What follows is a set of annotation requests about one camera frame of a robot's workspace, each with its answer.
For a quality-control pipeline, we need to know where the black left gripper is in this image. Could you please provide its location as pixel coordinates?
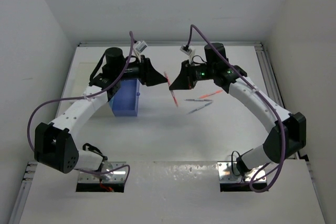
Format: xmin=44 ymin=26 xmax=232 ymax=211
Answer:
xmin=115 ymin=54 xmax=167 ymax=86

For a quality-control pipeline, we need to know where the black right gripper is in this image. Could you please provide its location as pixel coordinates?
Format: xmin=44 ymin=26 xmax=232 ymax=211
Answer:
xmin=170 ymin=59 xmax=215 ymax=90

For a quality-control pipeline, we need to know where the pink gel pen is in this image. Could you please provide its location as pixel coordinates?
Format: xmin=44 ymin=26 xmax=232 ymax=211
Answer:
xmin=163 ymin=71 xmax=180 ymax=108

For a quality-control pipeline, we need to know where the dark blue gel pen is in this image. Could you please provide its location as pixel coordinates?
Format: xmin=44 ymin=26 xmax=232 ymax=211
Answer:
xmin=184 ymin=99 xmax=213 ymax=102

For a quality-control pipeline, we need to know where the orange gel pen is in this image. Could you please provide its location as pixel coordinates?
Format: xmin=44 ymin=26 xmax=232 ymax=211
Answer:
xmin=198 ymin=90 xmax=223 ymax=99

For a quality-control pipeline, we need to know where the blue transparent drawer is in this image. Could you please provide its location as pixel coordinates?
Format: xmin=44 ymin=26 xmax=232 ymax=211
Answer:
xmin=109 ymin=79 xmax=140 ymax=117

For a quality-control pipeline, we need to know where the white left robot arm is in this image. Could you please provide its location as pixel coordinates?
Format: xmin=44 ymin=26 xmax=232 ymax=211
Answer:
xmin=34 ymin=47 xmax=167 ymax=174

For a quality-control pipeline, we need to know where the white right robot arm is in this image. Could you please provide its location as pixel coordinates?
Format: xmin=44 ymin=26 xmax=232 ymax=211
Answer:
xmin=169 ymin=43 xmax=307 ymax=175

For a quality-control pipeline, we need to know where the white drawer cabinet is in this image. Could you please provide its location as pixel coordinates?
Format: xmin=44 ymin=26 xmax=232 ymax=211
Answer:
xmin=70 ymin=62 xmax=114 ymax=118

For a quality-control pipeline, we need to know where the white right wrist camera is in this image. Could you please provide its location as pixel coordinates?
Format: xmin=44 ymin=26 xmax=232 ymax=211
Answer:
xmin=180 ymin=45 xmax=196 ymax=64

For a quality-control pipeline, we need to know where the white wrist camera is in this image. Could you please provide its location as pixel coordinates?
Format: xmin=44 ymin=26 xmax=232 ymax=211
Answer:
xmin=180 ymin=45 xmax=196 ymax=64
xmin=133 ymin=40 xmax=148 ymax=56

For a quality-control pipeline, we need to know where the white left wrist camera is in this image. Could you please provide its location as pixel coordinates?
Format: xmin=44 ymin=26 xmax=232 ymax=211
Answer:
xmin=133 ymin=40 xmax=148 ymax=56

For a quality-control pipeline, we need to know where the aluminium frame rail back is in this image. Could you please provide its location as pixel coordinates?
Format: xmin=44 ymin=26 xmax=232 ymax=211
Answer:
xmin=77 ymin=41 xmax=262 ymax=47

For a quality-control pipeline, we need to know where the aluminium frame rail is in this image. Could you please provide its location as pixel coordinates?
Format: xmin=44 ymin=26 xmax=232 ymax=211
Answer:
xmin=77 ymin=41 xmax=262 ymax=47
xmin=255 ymin=41 xmax=299 ymax=160
xmin=8 ymin=161 xmax=37 ymax=224

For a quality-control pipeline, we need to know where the aluminium frame rail right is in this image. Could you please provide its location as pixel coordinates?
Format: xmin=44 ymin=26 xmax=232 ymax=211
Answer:
xmin=255 ymin=41 xmax=299 ymax=160

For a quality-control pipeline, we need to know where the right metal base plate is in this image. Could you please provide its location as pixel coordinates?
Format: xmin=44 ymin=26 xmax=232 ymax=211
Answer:
xmin=217 ymin=161 xmax=261 ymax=184

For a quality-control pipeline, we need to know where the metal base plate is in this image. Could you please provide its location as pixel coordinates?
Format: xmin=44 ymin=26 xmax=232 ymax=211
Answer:
xmin=217 ymin=161 xmax=261 ymax=184
xmin=78 ymin=162 xmax=128 ymax=184

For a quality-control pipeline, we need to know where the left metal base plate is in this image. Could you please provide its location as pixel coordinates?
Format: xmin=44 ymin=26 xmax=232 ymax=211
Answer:
xmin=78 ymin=162 xmax=128 ymax=184

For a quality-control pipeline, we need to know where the aluminium frame rail left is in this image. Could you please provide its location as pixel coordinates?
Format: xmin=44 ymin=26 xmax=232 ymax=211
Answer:
xmin=8 ymin=161 xmax=37 ymax=224

